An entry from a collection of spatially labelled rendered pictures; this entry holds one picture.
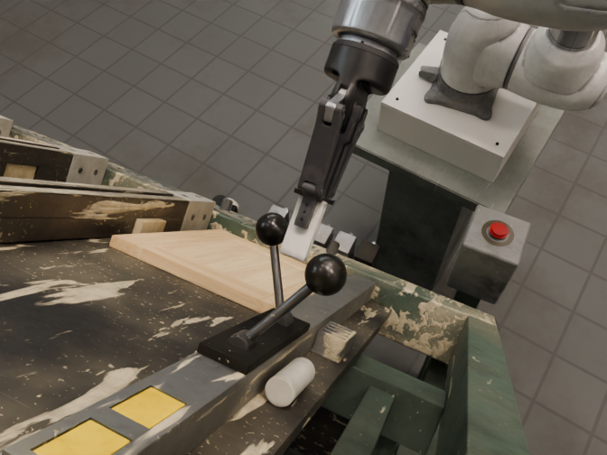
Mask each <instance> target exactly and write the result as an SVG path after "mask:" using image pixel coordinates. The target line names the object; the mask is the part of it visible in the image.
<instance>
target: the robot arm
mask: <svg viewBox="0 0 607 455"><path fill-rule="evenodd" d="M429 5H463V6H464V8H463V9H462V10H461V11H460V12H459V14H458V15H457V17H456V19H455V20H454V22H453V24H452V26H451V27H450V30H449V32H448V35H447V38H446V42H445V45H444V52H443V57H442V59H441V63H440V65H439V67H432V66H421V68H420V71H419V74H418V75H419V76H420V77H422V78H424V79H426V80H428V81H430V82H432V83H433V85H432V87H431V88H430V89H429V90H428V91H427V92H426V93H425V98H424V101H425V103H427V104H434V105H439V106H443V107H449V108H451V109H454V110H458V111H461V112H463V113H467V114H470V115H473V116H477V117H478V118H479V119H481V120H490V118H491V115H492V105H493V103H494V100H495V97H496V96H497V93H498V90H499V88H504V89H506V90H508V91H511V92H513V93H515V94H516V95H518V96H521V97H523V98H526V99H528V100H531V101H534V102H536V103H538V104H541V105H544V106H547V107H552V108H555V109H560V110H566V111H583V110H588V109H589V108H592V107H596V106H597V105H598V104H599V103H600V102H601V101H602V99H603V97H604V96H605V94H606V93H607V52H605V51H604V49H605V38H604V35H603V33H602V30H607V0H341V2H340V5H339V8H338V11H337V13H336V15H335V18H334V21H333V24H332V33H333V35H334V36H335V37H336V38H337V39H338V40H336V41H335V42H333V44H332V47H331V50H330V53H329V56H328V59H327V61H326V63H325V66H324V72H325V74H326V75H327V76H328V77H330V78H331V79H334V80H335V81H337V82H336V84H335V86H334V88H333V90H332V94H329V95H328V97H327V98H326V99H325V98H322V99H321V100H320V102H319V105H318V111H317V117H316V122H315V125H314V129H313V134H312V138H311V141H310V144H309V147H308V151H307V154H306V157H305V161H304V164H303V169H302V173H301V176H300V180H299V181H298V186H297V188H294V193H296V194H299V195H300V196H299V198H298V201H297V203H296V206H295V209H294V213H293V216H292V218H291V221H290V223H289V226H288V229H287V231H286V234H285V238H284V241H283V244H282V245H281V248H280V253H282V254H284V255H288V256H290V257H292V258H294V259H297V260H299V261H302V262H303V261H307V259H308V256H309V254H310V251H311V249H312V246H313V241H314V239H315V237H316V234H317V231H318V229H319V226H320V224H321V221H322V217H323V214H324V212H325V210H326V207H327V204H330V205H332V206H333V204H334V203H335V200H332V199H331V198H333V197H334V195H335V193H336V190H337V188H338V186H339V183H340V181H341V177H342V175H343V173H344V171H345V169H346V166H347V164H348V162H349V159H350V157H351V154H352V152H353V150H354V147H355V145H356V143H357V141H358V139H359V138H360V135H361V133H362V131H363V130H364V128H365V123H364V122H365V119H366V116H367V113H368V110H367V109H366V105H367V101H368V96H369V94H375V95H378V96H385V95H386V94H388V93H389V91H390V90H391V87H392V84H393V82H394V79H395V76H396V74H397V70H398V67H399V65H398V60H406V59H408V58H410V52H411V50H412V48H413V45H414V42H416V37H417V35H418V33H419V30H420V28H421V25H422V22H423V21H424V20H425V16H426V11H427V9H428V6H429ZM529 25H534V26H539V27H538V28H537V29H535V28H532V27H530V26H529Z"/></svg>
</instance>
